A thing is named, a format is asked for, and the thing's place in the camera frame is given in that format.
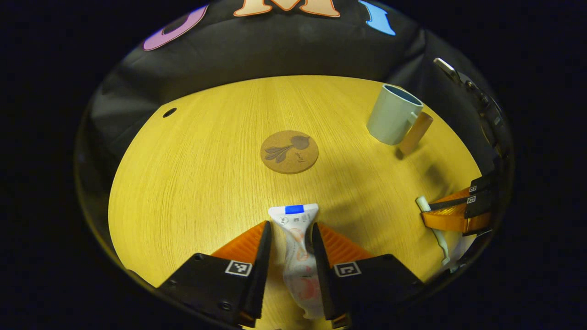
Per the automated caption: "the round cork coaster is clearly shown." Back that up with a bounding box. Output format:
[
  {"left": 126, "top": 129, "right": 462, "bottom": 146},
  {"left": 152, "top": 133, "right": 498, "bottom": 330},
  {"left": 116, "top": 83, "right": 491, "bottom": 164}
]
[{"left": 260, "top": 130, "right": 320, "bottom": 175}]

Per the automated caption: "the black backdrop cloth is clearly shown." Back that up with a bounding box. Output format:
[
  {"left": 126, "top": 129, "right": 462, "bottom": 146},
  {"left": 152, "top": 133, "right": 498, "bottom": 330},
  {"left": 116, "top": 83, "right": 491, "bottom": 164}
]
[{"left": 86, "top": 0, "right": 498, "bottom": 184}]

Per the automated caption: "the pale green cup wooden handle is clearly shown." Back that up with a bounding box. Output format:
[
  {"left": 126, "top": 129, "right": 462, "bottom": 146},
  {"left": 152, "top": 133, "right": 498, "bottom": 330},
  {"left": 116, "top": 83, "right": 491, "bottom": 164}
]
[{"left": 366, "top": 83, "right": 434, "bottom": 155}]

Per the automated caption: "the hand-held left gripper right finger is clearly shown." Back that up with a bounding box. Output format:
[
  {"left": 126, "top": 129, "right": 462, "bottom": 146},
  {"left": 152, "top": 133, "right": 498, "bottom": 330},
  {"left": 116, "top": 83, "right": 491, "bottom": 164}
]
[{"left": 311, "top": 223, "right": 425, "bottom": 329}]

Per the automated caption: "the white toothpaste tube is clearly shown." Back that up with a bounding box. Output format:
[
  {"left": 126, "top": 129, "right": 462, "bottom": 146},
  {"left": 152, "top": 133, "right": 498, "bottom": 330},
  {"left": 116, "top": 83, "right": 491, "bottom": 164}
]
[{"left": 268, "top": 203, "right": 327, "bottom": 320}]

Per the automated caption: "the white toothbrush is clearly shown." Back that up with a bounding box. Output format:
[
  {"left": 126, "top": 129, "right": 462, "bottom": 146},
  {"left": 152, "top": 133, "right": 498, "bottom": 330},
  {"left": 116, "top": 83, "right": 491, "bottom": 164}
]
[{"left": 415, "top": 196, "right": 451, "bottom": 267}]

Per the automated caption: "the wooden desktop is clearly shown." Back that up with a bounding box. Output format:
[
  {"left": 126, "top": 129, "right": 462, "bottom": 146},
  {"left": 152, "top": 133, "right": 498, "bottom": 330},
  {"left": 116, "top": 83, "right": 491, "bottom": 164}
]
[{"left": 107, "top": 75, "right": 482, "bottom": 330}]

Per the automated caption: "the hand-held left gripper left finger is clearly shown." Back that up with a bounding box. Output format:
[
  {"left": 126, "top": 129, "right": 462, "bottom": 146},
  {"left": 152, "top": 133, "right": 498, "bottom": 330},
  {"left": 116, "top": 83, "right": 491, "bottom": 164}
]
[{"left": 155, "top": 220, "right": 272, "bottom": 329}]

